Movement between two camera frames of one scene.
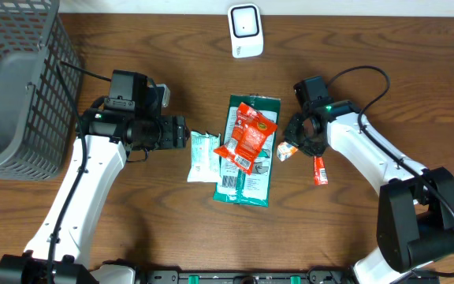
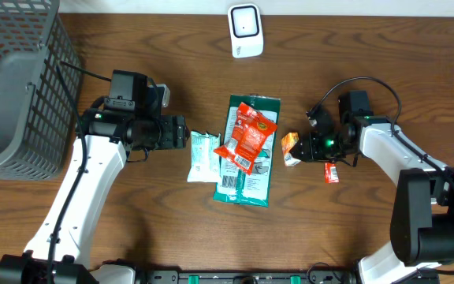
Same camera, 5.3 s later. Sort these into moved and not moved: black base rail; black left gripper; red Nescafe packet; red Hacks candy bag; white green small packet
Moved: red Nescafe packet
Not moved: black base rail; red Hacks candy bag; black left gripper; white green small packet
